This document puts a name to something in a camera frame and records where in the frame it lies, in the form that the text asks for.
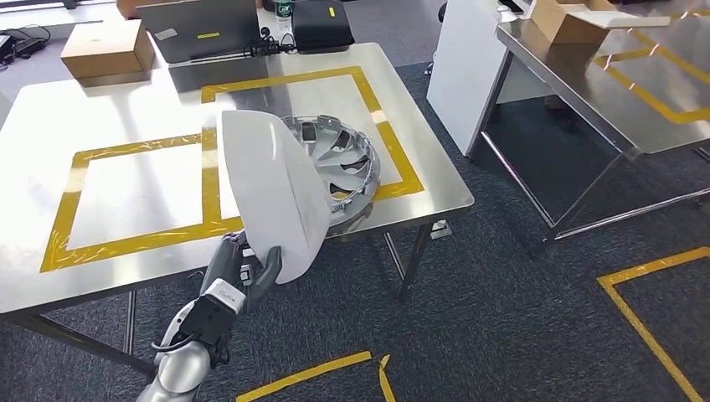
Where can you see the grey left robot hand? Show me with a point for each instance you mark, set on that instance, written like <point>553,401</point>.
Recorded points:
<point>224,263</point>

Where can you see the white curved plastic part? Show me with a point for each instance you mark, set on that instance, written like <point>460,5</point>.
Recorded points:
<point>272,194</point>

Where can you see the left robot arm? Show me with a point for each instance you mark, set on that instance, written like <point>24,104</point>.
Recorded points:
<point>180,372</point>

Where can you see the steel workbench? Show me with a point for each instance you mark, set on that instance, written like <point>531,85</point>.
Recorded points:
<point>138,111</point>
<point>582,89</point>

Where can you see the yellow tape rectangle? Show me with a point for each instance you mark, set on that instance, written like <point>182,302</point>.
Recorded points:
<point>654,100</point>
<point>138,238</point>
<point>399,161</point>

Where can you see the silver wheel hubcap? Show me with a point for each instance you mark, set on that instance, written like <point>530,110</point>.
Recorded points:
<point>355,161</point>

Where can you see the closed cardboard box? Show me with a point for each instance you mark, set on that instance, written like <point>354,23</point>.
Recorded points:
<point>105,50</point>

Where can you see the clear plastic bottle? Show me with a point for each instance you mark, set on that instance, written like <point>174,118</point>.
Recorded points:
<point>283,14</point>

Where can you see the black bag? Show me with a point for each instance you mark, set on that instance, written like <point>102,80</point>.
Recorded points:
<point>322,25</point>

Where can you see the open cardboard box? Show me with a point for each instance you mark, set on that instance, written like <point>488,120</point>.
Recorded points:
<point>566,25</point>

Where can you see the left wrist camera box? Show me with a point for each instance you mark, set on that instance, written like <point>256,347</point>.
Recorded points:
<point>213,319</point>

